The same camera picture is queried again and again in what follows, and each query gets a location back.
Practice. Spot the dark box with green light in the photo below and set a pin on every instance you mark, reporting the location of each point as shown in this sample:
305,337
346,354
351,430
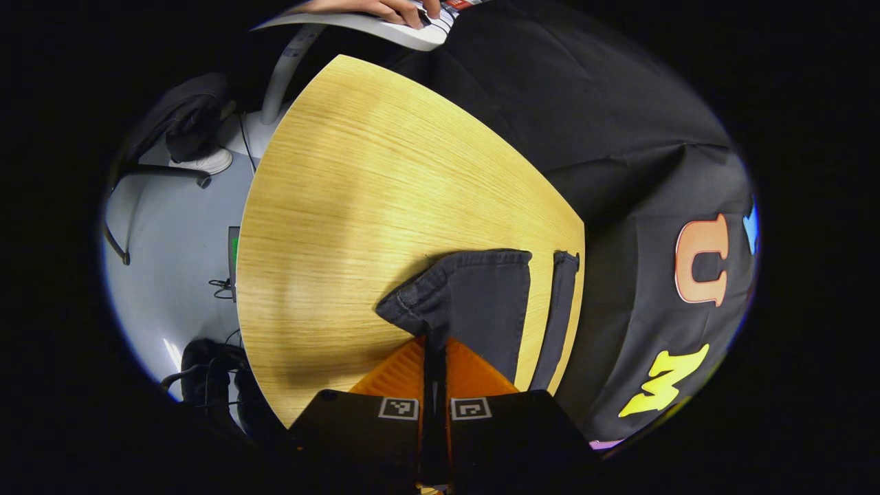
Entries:
234,261

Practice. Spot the black backdrop cloth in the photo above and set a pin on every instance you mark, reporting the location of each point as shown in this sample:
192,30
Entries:
619,137

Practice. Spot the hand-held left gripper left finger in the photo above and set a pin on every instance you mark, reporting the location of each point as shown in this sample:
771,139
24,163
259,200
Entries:
357,440

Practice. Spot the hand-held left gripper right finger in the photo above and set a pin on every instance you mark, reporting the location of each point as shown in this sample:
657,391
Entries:
509,440

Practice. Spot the black office chair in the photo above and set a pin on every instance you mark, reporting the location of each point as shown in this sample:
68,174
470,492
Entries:
213,385
185,117

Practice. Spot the white pedestal table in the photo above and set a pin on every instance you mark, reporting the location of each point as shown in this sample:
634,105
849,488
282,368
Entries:
357,27

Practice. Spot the black jeans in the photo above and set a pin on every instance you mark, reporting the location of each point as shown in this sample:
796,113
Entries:
481,302

